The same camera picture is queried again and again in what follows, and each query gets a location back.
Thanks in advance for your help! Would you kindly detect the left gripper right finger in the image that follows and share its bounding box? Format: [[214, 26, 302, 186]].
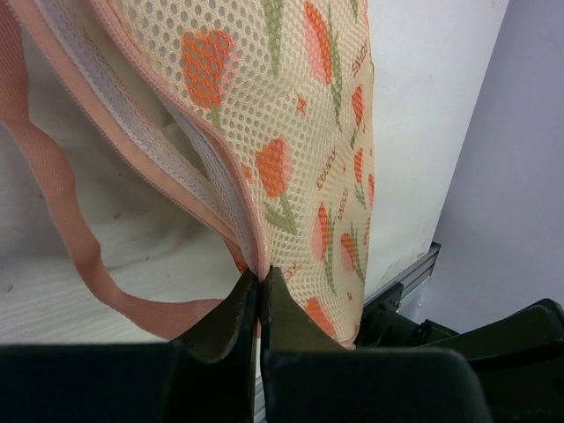
[[260, 267, 348, 422]]

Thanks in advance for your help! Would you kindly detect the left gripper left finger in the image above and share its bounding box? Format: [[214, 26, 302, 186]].
[[167, 271, 258, 422]]

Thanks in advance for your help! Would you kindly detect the floral mesh laundry bag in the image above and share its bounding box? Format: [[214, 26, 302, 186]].
[[1, 1, 374, 347]]

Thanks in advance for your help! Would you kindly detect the aluminium mounting rail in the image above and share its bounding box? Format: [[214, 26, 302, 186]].
[[364, 242, 442, 308]]

